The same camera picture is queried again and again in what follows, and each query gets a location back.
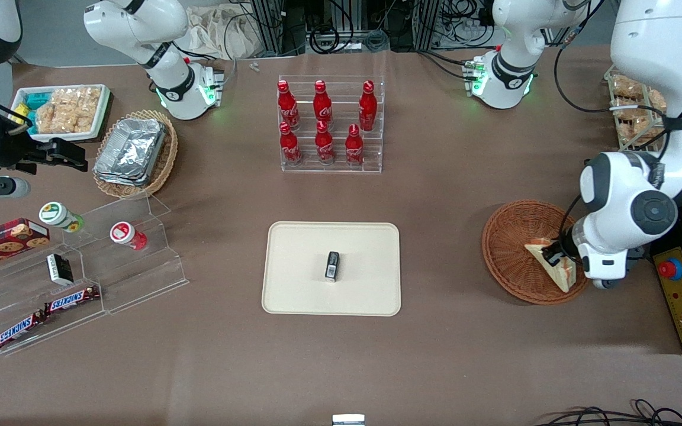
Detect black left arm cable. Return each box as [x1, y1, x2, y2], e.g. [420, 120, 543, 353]
[552, 0, 682, 249]

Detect cream plastic serving tray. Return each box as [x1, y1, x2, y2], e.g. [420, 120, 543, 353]
[261, 221, 402, 317]

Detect bagged fried snack pack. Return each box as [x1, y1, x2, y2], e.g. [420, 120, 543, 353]
[611, 75, 644, 99]
[624, 118, 671, 147]
[613, 90, 666, 122]

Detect aluminium frame post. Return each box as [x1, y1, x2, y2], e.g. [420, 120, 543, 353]
[414, 0, 444, 51]
[250, 0, 286, 57]

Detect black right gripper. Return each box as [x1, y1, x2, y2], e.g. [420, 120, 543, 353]
[0, 133, 88, 176]

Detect green sunflower yoghurt cup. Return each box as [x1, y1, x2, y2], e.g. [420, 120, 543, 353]
[39, 201, 85, 234]

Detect black box white label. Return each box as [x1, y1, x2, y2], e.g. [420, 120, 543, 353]
[46, 253, 75, 287]

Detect red cola bottle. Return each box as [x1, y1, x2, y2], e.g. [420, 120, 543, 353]
[345, 124, 366, 167]
[277, 80, 301, 131]
[313, 80, 334, 131]
[279, 121, 304, 166]
[314, 121, 336, 165]
[358, 80, 378, 132]

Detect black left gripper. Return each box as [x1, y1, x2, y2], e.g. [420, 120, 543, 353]
[541, 222, 584, 267]

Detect red strawberry yoghurt cup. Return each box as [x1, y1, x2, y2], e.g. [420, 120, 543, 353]
[110, 221, 149, 251]

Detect triangular sandwich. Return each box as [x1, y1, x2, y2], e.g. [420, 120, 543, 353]
[524, 238, 577, 294]

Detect beige cloth bag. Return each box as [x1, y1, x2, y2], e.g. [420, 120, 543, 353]
[184, 5, 262, 60]

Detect clear acrylic bottle rack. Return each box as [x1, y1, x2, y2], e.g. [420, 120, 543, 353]
[278, 75, 385, 174]

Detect stacked aluminium foil trays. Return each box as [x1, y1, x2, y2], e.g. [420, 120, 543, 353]
[93, 117, 168, 188]

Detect black floor cable bundle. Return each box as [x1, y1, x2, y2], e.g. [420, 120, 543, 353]
[532, 399, 682, 426]

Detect wire basket rack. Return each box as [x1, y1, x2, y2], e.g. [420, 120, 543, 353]
[604, 64, 682, 153]

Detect snickers chocolate bar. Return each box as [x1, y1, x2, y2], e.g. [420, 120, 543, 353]
[43, 286, 101, 316]
[0, 311, 47, 351]

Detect oval light wicker basket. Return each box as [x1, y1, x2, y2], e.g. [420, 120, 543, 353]
[92, 109, 179, 199]

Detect round brown wicker basket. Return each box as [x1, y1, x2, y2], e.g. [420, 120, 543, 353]
[482, 199, 591, 306]

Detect bagged rice cracker pack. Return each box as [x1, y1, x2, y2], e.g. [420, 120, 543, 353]
[57, 89, 81, 134]
[78, 88, 103, 133]
[36, 102, 60, 135]

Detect coiled black cable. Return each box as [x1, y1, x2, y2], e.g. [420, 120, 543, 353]
[308, 22, 342, 56]

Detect white rectangular snack tray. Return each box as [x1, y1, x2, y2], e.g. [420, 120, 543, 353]
[11, 84, 111, 143]

